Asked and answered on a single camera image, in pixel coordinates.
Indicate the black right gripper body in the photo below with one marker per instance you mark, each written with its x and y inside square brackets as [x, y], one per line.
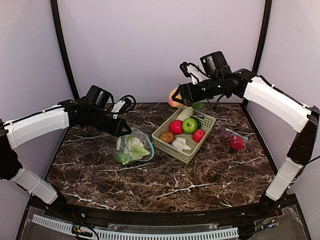
[189, 91]

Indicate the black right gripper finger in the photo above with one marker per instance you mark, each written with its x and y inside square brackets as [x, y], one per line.
[175, 93]
[178, 103]

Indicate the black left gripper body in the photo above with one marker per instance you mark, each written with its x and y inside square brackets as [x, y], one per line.
[108, 122]

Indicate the yellow peach toy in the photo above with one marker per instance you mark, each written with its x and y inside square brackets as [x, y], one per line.
[170, 99]

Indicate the round red fruit toy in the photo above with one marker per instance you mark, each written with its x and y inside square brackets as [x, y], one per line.
[176, 127]

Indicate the white green cabbage toy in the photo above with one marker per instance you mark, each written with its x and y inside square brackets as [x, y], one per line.
[134, 147]

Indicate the clear zip bag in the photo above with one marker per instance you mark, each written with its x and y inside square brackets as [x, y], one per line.
[143, 137]
[224, 135]

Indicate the green leafy vegetable toy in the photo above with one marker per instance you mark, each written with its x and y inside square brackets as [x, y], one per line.
[123, 158]

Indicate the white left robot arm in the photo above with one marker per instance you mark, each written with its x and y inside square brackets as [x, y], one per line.
[96, 109]

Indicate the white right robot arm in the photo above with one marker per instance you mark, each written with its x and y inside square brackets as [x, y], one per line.
[215, 78]

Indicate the white radish with leaves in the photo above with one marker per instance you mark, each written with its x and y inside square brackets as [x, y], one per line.
[189, 111]

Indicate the dark green avocado toy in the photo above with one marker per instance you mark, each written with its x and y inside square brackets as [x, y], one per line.
[198, 122]

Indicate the pale green perforated basket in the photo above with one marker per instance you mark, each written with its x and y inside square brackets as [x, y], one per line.
[207, 124]

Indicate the brown potato toy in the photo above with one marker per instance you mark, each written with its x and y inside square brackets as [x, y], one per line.
[167, 137]

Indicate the white garlic toy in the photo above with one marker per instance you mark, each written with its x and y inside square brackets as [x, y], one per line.
[180, 143]

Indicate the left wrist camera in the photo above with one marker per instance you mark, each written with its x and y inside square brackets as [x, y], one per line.
[126, 104]

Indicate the black right frame post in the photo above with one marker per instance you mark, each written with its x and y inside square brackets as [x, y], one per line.
[262, 35]

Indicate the black frame post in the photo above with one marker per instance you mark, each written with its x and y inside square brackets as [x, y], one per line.
[62, 48]
[262, 35]

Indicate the black table edge rail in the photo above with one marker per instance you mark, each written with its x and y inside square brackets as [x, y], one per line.
[241, 216]

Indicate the black left frame post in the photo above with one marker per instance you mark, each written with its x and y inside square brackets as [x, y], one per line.
[62, 48]

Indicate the light blue cable duct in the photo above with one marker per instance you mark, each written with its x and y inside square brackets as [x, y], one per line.
[138, 232]

